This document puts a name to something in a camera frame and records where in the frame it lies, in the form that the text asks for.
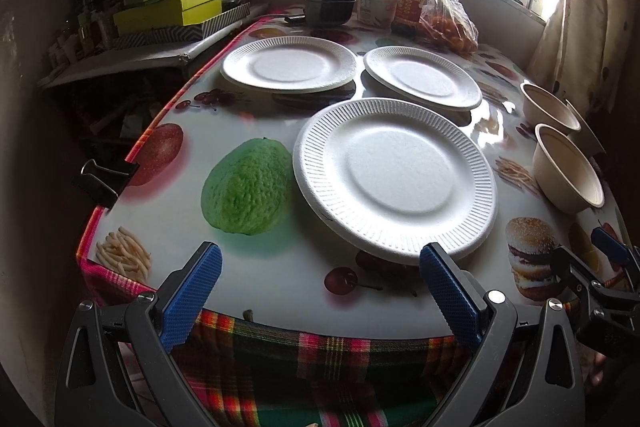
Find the beige paper bowl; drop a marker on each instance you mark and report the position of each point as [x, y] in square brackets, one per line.
[564, 174]
[541, 107]

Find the lower lime green box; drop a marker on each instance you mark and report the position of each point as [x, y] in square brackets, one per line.
[166, 13]

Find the grey side shelf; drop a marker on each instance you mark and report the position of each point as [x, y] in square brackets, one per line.
[151, 56]

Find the red label sauce jar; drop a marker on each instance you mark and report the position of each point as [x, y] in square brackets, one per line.
[407, 17]

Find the white foam plate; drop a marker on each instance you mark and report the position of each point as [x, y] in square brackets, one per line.
[291, 64]
[424, 77]
[390, 176]

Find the black binder clip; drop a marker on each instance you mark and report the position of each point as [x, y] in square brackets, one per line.
[105, 184]

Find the cream patterned curtain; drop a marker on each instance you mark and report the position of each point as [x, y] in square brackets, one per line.
[581, 52]

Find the plaid cloth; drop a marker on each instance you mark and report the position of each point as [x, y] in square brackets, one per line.
[247, 374]

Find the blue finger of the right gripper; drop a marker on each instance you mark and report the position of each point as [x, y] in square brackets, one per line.
[624, 256]
[608, 319]

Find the white instant noodle cup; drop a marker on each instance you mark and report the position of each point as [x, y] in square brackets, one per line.
[376, 13]

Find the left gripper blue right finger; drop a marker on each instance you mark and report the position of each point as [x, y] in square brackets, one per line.
[482, 327]

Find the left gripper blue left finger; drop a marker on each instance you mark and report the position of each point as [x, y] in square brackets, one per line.
[158, 321]

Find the black white patterned box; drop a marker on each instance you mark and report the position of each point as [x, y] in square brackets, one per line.
[180, 34]

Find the plastic bag of oranges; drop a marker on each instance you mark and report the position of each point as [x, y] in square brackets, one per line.
[446, 24]

